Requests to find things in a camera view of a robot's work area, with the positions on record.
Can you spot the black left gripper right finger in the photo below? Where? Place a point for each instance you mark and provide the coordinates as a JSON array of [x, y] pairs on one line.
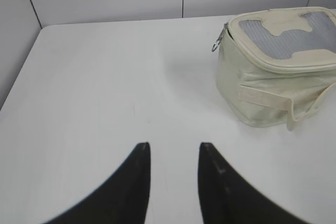
[[226, 197]]

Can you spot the cream zippered bag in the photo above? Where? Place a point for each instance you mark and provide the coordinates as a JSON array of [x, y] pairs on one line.
[[276, 66]]

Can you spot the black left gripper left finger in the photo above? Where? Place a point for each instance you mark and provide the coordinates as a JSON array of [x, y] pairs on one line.
[[122, 198]]

